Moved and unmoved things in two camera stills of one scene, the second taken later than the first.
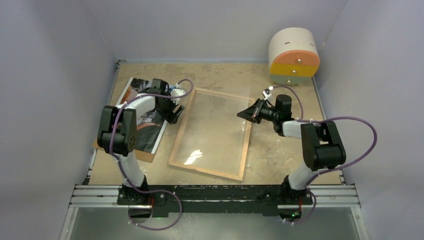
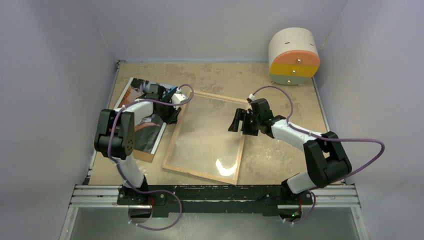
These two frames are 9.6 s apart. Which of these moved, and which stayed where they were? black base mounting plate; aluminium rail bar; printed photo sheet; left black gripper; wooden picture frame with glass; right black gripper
Moved: wooden picture frame with glass; right black gripper
Stayed: printed photo sheet; aluminium rail bar; black base mounting plate; left black gripper
